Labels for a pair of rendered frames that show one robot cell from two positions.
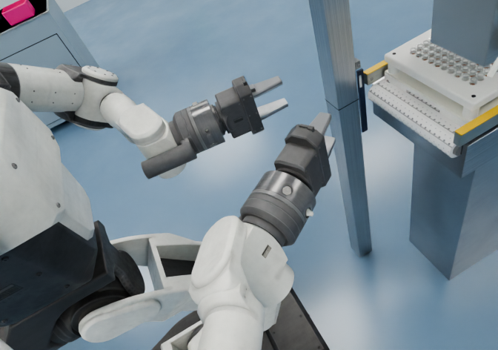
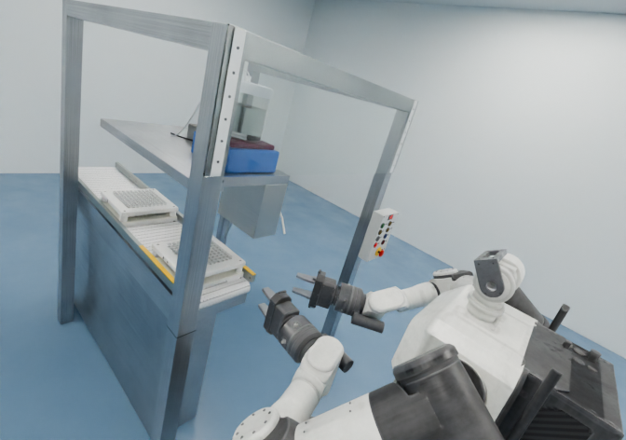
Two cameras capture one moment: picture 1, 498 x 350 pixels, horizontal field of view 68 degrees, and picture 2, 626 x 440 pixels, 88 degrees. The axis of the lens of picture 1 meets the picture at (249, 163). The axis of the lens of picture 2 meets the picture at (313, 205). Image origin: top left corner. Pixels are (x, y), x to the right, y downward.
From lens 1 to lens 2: 119 cm
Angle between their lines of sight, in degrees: 105
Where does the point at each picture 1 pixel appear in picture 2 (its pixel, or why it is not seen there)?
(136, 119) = (327, 351)
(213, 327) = (411, 293)
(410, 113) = (222, 292)
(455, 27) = (265, 226)
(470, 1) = (273, 213)
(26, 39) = not seen: outside the picture
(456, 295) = (208, 412)
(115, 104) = (294, 403)
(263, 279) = not seen: hidden behind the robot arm
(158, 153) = not seen: hidden behind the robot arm
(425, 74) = (217, 268)
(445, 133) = (241, 283)
